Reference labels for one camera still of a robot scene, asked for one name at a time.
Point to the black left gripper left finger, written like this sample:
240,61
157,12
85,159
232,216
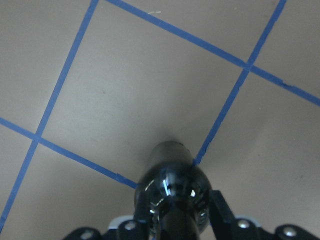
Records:
131,229

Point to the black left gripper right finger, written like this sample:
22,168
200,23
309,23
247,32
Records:
226,226

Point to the dark glass wine bottle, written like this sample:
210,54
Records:
177,193

